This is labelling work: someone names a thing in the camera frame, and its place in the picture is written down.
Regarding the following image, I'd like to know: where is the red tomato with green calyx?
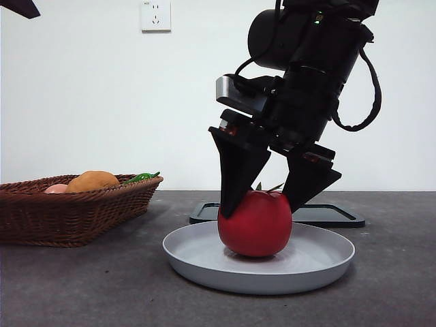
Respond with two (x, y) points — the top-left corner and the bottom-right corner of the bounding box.
(217, 182), (294, 258)

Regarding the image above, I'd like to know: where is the black rectangular tray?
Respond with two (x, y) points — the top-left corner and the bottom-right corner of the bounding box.
(189, 202), (366, 229)

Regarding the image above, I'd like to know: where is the pale grey round plate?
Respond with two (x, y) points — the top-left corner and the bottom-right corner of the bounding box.
(161, 220), (356, 296)

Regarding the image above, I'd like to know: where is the green chili pepper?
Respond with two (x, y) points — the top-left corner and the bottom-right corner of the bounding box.
(122, 171), (161, 186)

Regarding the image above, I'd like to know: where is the yellow-brown potato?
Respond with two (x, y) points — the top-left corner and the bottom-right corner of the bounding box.
(65, 170), (121, 193)

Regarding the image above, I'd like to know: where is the brown wicker basket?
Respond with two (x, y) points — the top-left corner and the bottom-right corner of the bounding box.
(0, 173), (164, 249)

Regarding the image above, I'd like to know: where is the pink-beige egg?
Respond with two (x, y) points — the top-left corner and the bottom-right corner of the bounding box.
(43, 183), (69, 195)

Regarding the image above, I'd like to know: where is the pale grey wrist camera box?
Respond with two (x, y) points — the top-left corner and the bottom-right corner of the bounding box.
(215, 74), (275, 119)

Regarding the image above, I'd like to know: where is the black looped cable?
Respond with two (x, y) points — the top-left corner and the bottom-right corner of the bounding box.
(332, 44), (382, 132)

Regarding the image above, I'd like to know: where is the white wall socket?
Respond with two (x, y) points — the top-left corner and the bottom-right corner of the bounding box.
(141, 0), (172, 34)

